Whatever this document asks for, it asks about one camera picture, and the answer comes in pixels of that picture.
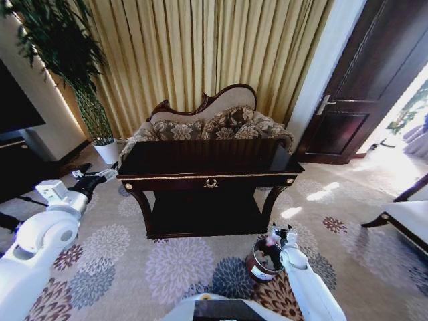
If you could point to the white bench with dark legs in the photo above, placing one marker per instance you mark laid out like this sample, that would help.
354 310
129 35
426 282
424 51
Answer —
408 217

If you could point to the crumpled paper trash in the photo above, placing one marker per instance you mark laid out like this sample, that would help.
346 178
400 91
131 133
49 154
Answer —
264 259

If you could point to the gold pleated curtain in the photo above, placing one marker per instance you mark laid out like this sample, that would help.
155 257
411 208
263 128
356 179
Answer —
200 50

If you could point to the dark brown wooden door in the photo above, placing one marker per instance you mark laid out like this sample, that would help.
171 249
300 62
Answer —
361 83

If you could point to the white robot front shell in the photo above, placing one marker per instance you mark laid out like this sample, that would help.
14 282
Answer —
220 309

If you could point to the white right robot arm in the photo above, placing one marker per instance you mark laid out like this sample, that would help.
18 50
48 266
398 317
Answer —
311 287

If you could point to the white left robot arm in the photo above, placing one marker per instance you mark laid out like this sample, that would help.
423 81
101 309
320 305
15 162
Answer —
30 254

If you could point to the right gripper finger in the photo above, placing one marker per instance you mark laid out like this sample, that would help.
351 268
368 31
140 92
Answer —
292 234
276 231

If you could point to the beige carved chaise sofa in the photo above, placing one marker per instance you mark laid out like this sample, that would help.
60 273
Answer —
214 107

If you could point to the dark wooden console table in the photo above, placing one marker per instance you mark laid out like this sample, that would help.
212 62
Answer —
207 167

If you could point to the dark television cabinet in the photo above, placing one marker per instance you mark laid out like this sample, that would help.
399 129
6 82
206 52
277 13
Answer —
23 167

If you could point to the dark red round trash bin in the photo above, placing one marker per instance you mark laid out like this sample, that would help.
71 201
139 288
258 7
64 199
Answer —
261 271

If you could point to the white plant pot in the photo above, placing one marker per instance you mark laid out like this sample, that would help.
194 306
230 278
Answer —
107 152

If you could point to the brown floral cushion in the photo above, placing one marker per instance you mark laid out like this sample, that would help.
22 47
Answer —
177 131
261 128
227 122

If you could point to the black flat television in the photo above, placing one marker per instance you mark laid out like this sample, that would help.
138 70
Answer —
13 103

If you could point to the tall green potted plant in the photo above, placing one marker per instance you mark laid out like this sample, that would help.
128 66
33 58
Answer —
67 50

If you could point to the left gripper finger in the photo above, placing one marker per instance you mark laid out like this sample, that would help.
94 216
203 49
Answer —
77 173
107 173

